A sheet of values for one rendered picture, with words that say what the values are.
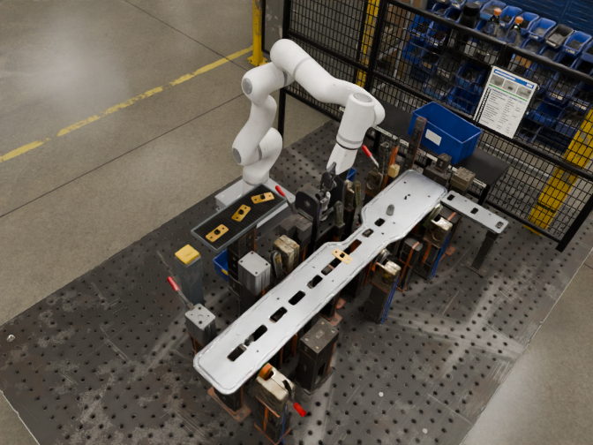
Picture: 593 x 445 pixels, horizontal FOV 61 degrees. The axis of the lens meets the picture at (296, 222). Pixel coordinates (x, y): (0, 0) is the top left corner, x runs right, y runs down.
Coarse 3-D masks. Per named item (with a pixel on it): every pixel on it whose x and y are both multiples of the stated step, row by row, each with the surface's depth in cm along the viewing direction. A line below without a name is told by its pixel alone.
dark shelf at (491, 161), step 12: (384, 108) 269; (396, 108) 270; (384, 120) 261; (396, 120) 262; (408, 120) 263; (384, 132) 258; (396, 132) 255; (408, 144) 251; (420, 144) 250; (432, 156) 245; (468, 156) 245; (480, 156) 246; (492, 156) 247; (456, 168) 239; (468, 168) 239; (480, 168) 240; (492, 168) 241; (504, 168) 241; (480, 180) 234; (492, 180) 234
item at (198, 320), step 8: (200, 304) 175; (192, 312) 172; (200, 312) 172; (208, 312) 173; (192, 320) 170; (200, 320) 170; (208, 320) 170; (192, 328) 173; (200, 328) 168; (208, 328) 172; (192, 336) 178; (200, 336) 172; (208, 336) 176; (192, 344) 186; (200, 344) 177; (192, 352) 189
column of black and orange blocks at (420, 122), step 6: (420, 120) 234; (414, 126) 238; (420, 126) 236; (414, 132) 240; (420, 132) 239; (414, 138) 242; (420, 138) 242; (414, 144) 244; (408, 150) 249; (414, 150) 246; (408, 156) 251; (414, 156) 251; (408, 162) 253; (402, 168) 257; (408, 168) 255
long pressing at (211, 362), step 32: (384, 192) 228; (416, 192) 230; (384, 224) 215; (416, 224) 217; (320, 256) 200; (352, 256) 201; (288, 288) 189; (320, 288) 190; (256, 320) 179; (288, 320) 179; (224, 352) 169; (256, 352) 170; (224, 384) 162
